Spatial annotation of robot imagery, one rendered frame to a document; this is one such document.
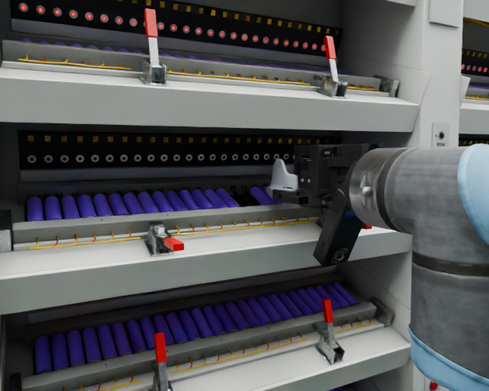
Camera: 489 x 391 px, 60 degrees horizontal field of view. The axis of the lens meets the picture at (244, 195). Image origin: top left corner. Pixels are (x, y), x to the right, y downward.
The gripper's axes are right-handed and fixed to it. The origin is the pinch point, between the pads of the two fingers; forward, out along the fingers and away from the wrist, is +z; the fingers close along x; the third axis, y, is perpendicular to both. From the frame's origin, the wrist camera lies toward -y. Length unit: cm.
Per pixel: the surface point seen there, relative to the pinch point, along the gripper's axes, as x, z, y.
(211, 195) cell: 10.9, 2.8, -0.1
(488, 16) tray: -38.9, -7.4, 30.2
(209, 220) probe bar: 14.0, -3.7, -2.8
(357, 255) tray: -9.2, -7.3, -9.7
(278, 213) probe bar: 3.0, -3.8, -2.7
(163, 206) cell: 19.1, 0.4, -1.0
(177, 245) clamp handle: 22.0, -14.0, -3.5
